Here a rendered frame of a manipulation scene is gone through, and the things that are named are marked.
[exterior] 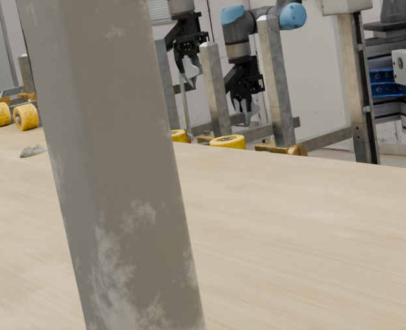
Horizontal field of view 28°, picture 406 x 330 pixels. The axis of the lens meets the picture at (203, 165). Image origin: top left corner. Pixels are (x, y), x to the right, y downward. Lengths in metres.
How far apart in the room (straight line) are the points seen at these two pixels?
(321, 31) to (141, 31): 5.21
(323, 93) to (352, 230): 4.61
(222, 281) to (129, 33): 0.62
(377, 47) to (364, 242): 1.66
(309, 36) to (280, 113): 3.86
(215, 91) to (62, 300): 1.11
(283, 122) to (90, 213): 1.48
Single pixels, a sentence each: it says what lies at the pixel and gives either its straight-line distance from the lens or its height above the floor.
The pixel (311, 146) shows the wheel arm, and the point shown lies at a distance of 1.96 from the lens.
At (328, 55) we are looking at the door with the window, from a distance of 5.58.
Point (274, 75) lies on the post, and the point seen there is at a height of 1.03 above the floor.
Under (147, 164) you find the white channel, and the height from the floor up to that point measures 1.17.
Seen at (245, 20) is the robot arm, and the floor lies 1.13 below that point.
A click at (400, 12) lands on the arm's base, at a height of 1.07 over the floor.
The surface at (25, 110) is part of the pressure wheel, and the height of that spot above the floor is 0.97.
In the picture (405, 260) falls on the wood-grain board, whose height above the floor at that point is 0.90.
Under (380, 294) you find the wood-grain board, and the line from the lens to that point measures 0.88.
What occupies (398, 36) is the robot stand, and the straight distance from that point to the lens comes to 2.68.
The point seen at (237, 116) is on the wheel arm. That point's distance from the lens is 2.44.
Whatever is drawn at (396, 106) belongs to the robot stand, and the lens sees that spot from 2.69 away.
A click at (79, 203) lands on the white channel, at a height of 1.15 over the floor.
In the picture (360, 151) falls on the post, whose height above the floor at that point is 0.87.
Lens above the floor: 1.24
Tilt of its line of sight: 12 degrees down
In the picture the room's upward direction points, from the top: 10 degrees counter-clockwise
